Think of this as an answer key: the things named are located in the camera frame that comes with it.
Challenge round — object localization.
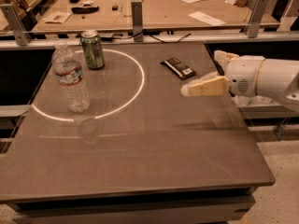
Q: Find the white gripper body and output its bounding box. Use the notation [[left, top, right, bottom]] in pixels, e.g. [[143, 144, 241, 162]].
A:
[[224, 55, 265, 97]]

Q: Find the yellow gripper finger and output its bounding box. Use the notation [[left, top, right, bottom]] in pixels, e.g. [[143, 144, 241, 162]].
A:
[[214, 50, 238, 70], [180, 72, 230, 97]]

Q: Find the green soda can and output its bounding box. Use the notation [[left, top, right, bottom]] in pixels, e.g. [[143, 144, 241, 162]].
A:
[[80, 30, 105, 70]]

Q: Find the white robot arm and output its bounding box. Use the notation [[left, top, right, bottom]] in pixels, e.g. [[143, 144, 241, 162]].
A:
[[181, 50, 299, 112]]

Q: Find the black rxbar chocolate wrapper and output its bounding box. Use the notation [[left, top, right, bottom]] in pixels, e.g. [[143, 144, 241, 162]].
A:
[[161, 58, 196, 80]]

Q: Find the small white paper sheet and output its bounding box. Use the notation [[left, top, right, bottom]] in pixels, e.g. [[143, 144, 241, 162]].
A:
[[189, 11, 225, 26]]

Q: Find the black tool on table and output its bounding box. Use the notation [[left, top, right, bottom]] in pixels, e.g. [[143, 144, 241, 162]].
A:
[[71, 7, 100, 14]]

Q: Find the clear plastic water bottle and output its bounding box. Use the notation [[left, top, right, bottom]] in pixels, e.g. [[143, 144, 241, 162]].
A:
[[51, 42, 90, 113]]

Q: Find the wooden background table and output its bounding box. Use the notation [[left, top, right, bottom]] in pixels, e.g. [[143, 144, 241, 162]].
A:
[[31, 0, 281, 35]]

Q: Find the white envelope with label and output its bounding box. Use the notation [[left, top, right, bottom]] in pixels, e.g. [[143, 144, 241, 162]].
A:
[[43, 11, 71, 24]]

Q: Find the right metal bracket post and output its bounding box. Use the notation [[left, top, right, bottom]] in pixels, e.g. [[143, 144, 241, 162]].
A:
[[245, 0, 268, 38]]

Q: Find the metal bracket post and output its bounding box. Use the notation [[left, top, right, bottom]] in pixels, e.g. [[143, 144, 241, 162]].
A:
[[245, 0, 268, 38], [0, 4, 31, 46], [131, 1, 143, 42]]

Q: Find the black cable on rail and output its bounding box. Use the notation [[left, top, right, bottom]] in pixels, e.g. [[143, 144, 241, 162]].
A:
[[111, 30, 192, 44]]

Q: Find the middle metal bracket post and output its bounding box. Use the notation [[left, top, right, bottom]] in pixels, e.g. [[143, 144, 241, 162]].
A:
[[131, 1, 143, 42]]

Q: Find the left metal bracket post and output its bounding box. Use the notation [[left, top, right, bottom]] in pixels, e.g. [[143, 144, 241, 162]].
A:
[[0, 4, 31, 46]]

